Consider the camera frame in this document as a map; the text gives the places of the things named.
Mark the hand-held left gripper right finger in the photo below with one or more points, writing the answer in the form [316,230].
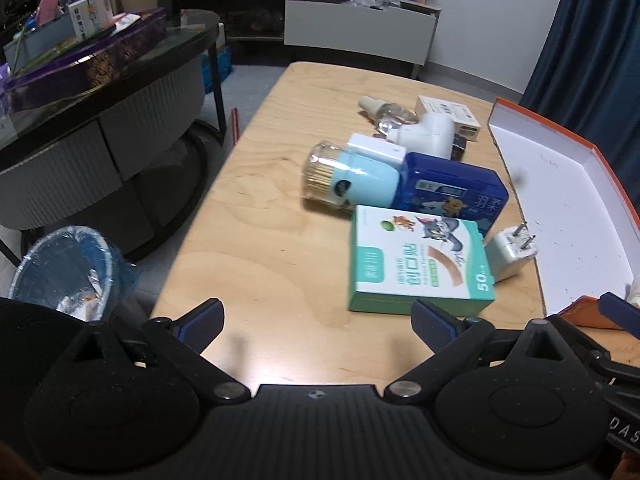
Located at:
[432,325]

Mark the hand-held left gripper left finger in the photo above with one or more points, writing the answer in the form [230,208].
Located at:
[202,322]

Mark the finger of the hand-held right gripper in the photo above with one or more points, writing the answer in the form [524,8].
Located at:
[620,312]
[597,360]

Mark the white pouch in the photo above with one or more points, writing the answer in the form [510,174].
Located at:
[634,291]

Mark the green white bandage box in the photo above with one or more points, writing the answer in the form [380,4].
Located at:
[420,265]

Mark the white charger plug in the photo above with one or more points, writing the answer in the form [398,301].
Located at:
[505,257]

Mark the orange white cardboard box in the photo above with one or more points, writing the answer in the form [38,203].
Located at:
[565,200]

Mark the blue plastic box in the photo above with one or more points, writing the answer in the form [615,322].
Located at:
[450,180]

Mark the clear toothpick jar blue lid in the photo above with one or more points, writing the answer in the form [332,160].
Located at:
[350,180]

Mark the black power adapter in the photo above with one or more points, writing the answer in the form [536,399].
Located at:
[459,149]

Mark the small white box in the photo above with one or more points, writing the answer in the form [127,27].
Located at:
[375,147]

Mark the white adapter box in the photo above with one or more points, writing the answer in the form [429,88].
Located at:
[447,112]

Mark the clear bottle white cap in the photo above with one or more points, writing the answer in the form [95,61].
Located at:
[387,112]

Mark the trash bin with blue bag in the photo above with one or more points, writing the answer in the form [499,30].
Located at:
[65,270]

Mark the red stick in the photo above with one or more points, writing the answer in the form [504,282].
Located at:
[235,127]

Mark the black round coffee table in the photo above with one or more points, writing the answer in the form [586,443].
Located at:
[100,130]

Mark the blue curtain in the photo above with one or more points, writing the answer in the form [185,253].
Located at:
[595,45]

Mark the purple patterned box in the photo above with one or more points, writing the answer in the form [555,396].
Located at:
[80,60]

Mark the grey tv cabinet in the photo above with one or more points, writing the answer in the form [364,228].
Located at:
[260,15]

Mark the black box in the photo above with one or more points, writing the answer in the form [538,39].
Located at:
[168,2]

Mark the white carton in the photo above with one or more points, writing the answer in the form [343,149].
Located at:
[92,14]

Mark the pink box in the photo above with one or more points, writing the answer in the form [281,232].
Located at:
[47,9]

